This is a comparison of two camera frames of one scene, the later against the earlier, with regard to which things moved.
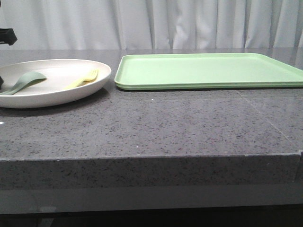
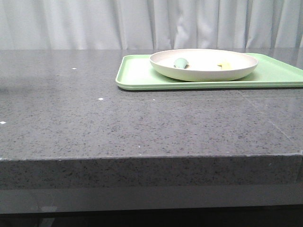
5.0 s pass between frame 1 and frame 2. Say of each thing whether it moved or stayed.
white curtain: stayed
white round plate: moved
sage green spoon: moved
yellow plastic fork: moved
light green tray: stayed
